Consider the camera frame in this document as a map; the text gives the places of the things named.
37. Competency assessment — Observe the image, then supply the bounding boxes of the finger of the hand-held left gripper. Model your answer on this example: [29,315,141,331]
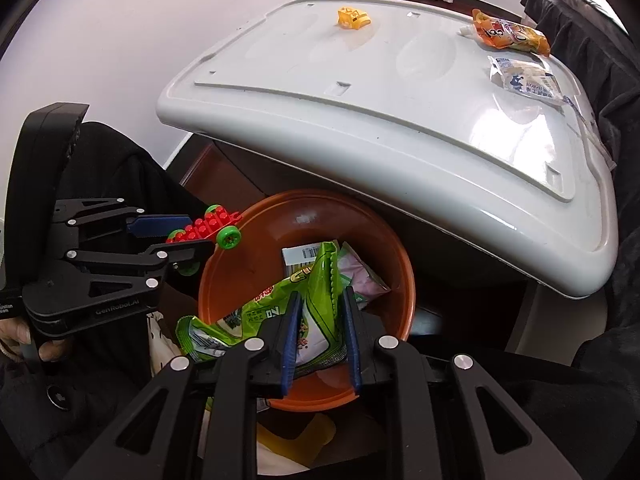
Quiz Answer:
[62,237,216,308]
[52,197,194,242]

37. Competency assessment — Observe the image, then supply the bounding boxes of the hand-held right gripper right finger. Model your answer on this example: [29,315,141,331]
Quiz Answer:
[341,285,583,480]

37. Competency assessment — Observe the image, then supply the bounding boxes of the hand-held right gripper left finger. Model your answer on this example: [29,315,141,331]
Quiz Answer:
[100,290,305,480]

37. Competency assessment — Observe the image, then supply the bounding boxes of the red toy car green wheels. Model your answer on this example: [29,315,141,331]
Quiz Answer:
[167,204,244,278]

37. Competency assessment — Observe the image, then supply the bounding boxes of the green snack packet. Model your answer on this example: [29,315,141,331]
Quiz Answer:
[175,241,351,377]

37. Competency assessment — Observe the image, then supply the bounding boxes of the pink green wrapper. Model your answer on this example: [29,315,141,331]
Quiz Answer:
[337,242,391,307]

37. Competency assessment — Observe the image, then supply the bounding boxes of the orange plastic basin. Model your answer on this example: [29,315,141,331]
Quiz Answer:
[197,189,416,413]

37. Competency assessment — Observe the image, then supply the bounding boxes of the person's left hand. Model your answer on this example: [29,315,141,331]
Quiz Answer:
[0,317,68,363]

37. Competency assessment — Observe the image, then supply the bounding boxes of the white patterned cloth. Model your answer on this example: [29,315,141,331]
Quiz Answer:
[147,310,177,377]

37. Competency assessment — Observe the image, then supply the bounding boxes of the yellow plastic object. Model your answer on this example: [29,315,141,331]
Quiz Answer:
[257,415,337,476]

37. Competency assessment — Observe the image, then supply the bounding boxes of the yellow toy brick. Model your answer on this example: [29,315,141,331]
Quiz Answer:
[336,6,372,31]

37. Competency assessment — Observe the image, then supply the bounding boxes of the white blue printed packet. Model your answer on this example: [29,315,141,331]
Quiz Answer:
[487,55,565,107]

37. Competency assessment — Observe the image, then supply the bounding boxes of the clear plastic wrapper strip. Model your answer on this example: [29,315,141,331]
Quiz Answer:
[562,94,617,168]

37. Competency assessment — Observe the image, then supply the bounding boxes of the orange snack packet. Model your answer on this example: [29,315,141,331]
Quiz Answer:
[459,8,551,57]

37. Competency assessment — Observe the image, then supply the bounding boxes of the dark grey bed skirt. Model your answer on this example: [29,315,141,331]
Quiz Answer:
[519,0,640,361]

